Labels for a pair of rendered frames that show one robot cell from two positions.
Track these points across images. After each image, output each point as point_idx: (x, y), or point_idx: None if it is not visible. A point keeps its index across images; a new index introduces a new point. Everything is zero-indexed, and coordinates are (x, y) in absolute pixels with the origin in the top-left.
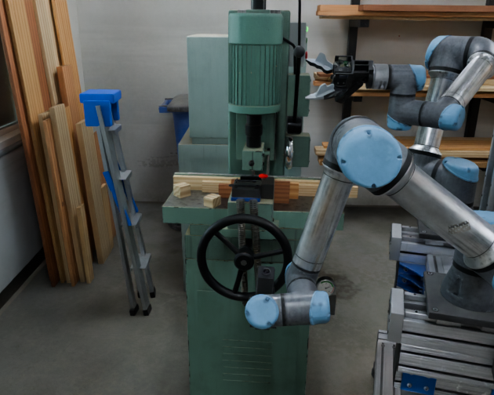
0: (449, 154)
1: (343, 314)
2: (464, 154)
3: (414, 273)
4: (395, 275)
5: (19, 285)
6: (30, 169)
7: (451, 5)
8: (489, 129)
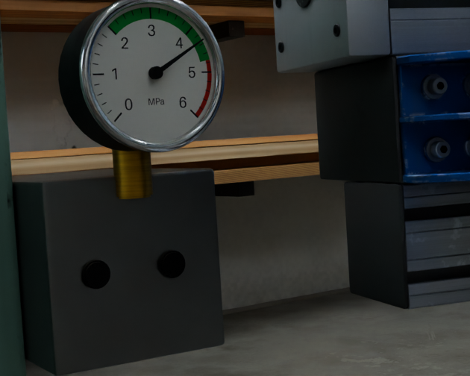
0: (166, 157)
1: None
2: (197, 152)
3: None
4: (350, 192)
5: None
6: None
7: None
8: (215, 127)
